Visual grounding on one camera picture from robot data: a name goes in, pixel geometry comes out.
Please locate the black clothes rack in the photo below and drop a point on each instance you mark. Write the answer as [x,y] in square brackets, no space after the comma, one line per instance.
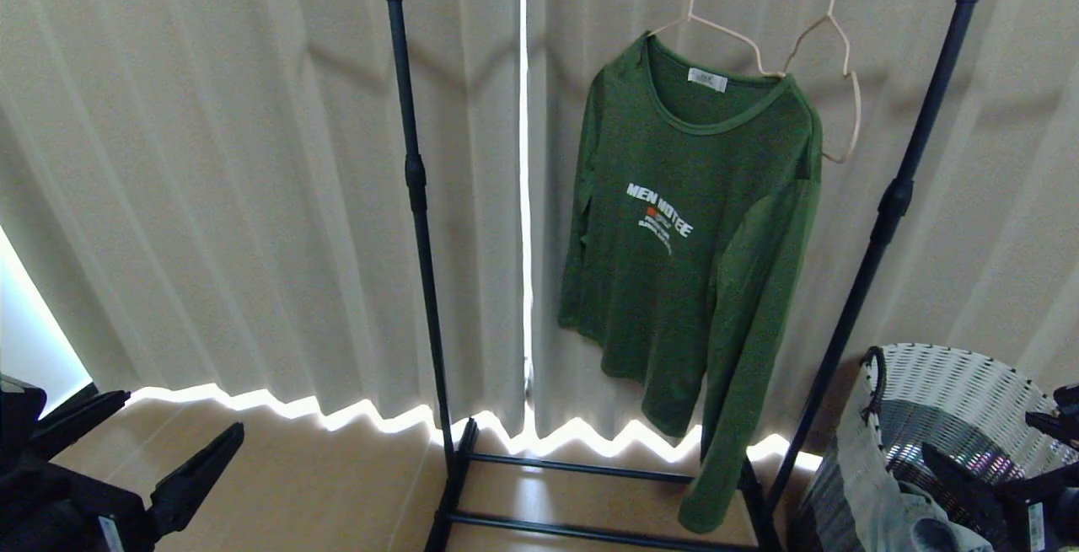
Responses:
[413,173]

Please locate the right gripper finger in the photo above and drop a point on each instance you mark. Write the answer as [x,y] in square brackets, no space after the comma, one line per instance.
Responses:
[1062,432]
[978,489]

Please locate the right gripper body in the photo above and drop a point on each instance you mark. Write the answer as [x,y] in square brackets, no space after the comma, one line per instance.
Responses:
[1054,510]

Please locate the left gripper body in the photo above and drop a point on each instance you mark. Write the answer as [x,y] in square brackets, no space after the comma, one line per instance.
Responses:
[59,510]

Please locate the pale grey garment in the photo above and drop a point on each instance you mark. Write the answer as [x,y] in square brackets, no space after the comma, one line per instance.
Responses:
[893,510]

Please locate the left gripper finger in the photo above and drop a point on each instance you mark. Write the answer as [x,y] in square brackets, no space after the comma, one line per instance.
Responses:
[194,485]
[80,426]

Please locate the beige curtain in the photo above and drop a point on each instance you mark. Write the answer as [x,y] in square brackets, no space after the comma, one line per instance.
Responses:
[211,198]

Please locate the green printed shirt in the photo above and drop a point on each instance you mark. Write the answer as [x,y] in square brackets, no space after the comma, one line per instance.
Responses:
[674,299]

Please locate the white laundry basket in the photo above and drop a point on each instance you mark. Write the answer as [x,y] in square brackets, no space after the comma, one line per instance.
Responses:
[952,383]

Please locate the pink clothes hanger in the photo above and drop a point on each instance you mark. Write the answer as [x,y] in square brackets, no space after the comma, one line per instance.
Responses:
[716,27]
[857,114]

